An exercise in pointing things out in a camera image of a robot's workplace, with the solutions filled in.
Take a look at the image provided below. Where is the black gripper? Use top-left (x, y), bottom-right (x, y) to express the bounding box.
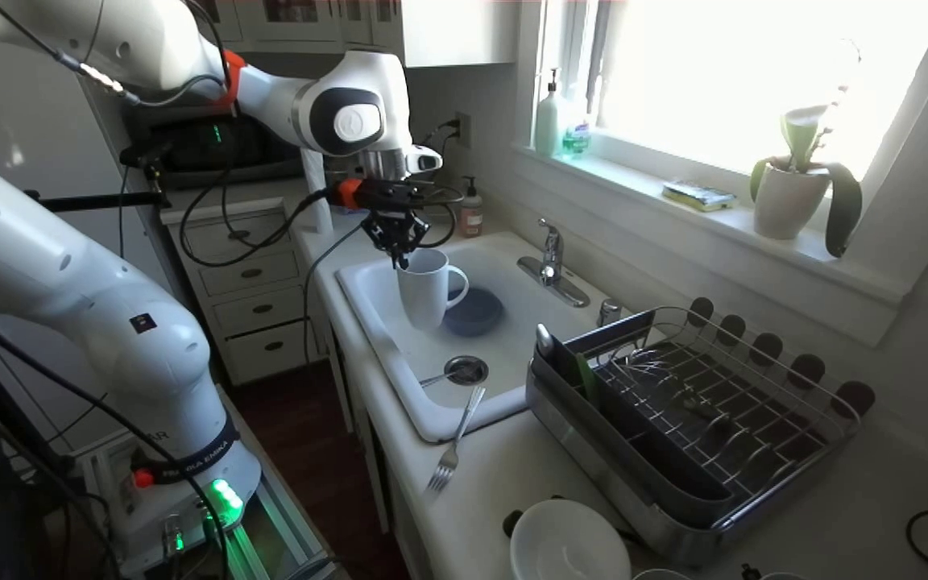
top-left (357, 175), bottom-right (439, 271)

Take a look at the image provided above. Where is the white mug cup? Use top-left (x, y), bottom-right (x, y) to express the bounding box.
top-left (395, 249), bottom-right (474, 331)

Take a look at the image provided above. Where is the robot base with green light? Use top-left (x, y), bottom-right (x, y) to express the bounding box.
top-left (73, 427), bottom-right (342, 580)

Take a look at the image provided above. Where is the blue plate in sink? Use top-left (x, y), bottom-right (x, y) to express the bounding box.
top-left (442, 285), bottom-right (510, 340)

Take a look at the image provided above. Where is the steel sink drain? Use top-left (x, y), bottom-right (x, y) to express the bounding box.
top-left (442, 351), bottom-right (492, 388)

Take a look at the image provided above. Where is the white round bowl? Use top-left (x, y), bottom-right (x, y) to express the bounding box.
top-left (506, 497), bottom-right (636, 580)

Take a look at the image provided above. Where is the brown soap dispenser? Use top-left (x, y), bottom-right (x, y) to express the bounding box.
top-left (455, 175), bottom-right (486, 241)

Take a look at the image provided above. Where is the white upright cylinder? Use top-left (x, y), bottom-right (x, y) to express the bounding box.
top-left (299, 145), bottom-right (337, 241)

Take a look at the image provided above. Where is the chrome faucet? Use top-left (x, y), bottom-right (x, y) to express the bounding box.
top-left (515, 216), bottom-right (593, 314)

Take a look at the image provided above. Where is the white drawer cabinet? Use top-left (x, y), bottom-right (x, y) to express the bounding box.
top-left (159, 179), bottom-right (329, 389)

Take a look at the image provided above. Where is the white soap bottle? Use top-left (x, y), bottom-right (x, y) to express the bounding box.
top-left (531, 68), bottom-right (565, 161)

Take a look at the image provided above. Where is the black microwave oven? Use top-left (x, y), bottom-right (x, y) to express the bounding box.
top-left (122, 104), bottom-right (308, 192)

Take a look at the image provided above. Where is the yellow green sponge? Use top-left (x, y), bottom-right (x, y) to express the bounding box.
top-left (659, 178), bottom-right (734, 216)

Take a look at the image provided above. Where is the metal dish rack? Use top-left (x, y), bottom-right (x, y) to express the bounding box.
top-left (524, 302), bottom-right (881, 564)

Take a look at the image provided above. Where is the white plant pot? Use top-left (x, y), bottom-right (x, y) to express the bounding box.
top-left (750, 157), bottom-right (836, 241)

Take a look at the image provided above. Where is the green potted plant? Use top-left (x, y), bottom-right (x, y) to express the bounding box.
top-left (749, 101), bottom-right (867, 262)

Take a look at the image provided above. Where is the white wall outlet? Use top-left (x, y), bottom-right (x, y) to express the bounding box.
top-left (446, 111), bottom-right (478, 149)

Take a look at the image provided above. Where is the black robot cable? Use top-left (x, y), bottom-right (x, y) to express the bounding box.
top-left (178, 157), bottom-right (457, 275)

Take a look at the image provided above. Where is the white wall cabinet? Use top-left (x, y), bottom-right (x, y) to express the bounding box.
top-left (215, 0), bottom-right (521, 70)

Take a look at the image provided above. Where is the orange cable strap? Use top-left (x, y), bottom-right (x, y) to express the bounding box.
top-left (213, 45), bottom-right (250, 115)

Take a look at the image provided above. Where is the white window frame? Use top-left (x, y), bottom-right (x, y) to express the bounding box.
top-left (513, 0), bottom-right (928, 349)

